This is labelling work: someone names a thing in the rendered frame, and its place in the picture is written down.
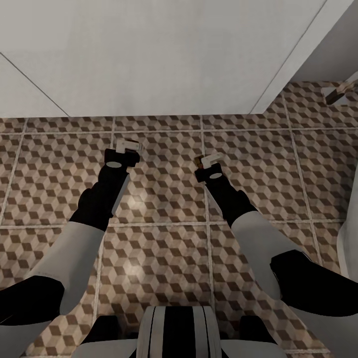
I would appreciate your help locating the robot trunk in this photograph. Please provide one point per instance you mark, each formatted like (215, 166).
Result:
(179, 332)

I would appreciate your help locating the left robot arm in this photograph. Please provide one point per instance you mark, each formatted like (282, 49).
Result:
(58, 282)

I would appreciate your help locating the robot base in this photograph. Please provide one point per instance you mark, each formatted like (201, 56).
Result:
(102, 341)

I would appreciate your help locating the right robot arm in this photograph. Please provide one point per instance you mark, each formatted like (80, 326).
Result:
(326, 302)

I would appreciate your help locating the furniture sink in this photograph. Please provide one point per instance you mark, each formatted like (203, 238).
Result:
(81, 58)

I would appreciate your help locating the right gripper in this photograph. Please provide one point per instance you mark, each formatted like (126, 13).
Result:
(201, 173)

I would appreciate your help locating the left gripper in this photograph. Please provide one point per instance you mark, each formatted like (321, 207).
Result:
(130, 158)

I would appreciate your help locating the bathtub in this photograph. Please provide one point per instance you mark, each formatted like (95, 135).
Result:
(347, 239)

